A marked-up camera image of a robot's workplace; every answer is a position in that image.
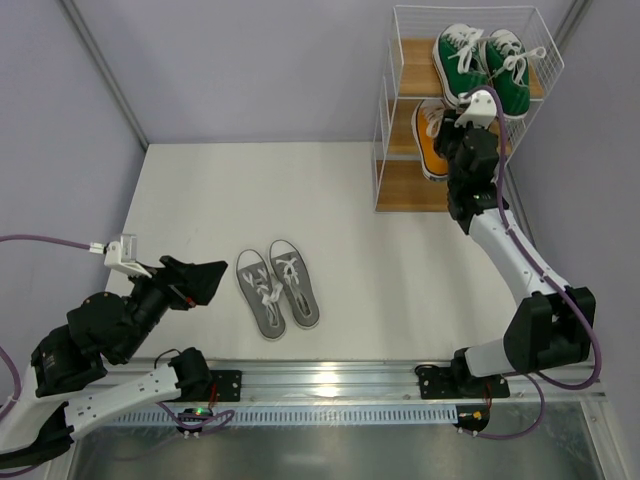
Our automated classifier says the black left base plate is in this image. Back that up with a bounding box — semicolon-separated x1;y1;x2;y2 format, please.
208;369;243;403

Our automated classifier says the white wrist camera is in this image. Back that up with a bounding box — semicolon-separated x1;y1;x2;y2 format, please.
89;233;152;278
454;89;498;130

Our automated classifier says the green sneaker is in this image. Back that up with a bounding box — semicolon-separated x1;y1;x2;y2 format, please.
432;23;490;108
480;29;546;120

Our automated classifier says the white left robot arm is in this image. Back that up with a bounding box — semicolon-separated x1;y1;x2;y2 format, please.
1;256;228;470

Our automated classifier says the slotted grey cable duct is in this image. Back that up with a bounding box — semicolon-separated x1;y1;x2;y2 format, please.
99;405;459;426

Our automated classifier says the grey right sneaker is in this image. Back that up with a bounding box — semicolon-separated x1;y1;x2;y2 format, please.
268;239;320;330

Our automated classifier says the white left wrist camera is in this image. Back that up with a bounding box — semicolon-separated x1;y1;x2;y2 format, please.
89;233;152;278

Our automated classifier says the orange sneaker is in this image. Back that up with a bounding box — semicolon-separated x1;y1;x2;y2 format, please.
411;99;448;181

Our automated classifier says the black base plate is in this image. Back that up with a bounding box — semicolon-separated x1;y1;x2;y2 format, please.
414;364;510;400
208;369;243;403

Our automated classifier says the grey left sneaker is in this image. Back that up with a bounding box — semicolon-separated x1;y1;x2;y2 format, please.
235;249;286;341

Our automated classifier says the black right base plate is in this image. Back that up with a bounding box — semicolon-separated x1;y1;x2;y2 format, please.
414;364;510;400

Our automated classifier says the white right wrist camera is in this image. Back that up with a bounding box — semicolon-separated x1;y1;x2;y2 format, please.
454;89;498;130

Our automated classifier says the white wire shoe shelf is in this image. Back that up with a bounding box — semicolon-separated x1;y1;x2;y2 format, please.
372;5;564;212

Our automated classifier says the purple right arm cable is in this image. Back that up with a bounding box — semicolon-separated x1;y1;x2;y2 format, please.
469;85;602;441

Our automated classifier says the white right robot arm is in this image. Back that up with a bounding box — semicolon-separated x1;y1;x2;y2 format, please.
434;109;602;390

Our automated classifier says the grey sneaker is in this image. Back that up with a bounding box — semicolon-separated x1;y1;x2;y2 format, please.
268;239;320;330
235;249;286;341

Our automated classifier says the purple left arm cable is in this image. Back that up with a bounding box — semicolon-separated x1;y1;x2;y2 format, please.
0;234;236;461

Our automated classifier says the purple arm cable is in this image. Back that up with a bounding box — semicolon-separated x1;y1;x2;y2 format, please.
469;85;602;441
0;234;236;461

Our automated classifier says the aluminium mounting rail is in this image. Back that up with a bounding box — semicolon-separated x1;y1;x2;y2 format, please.
94;359;607;405

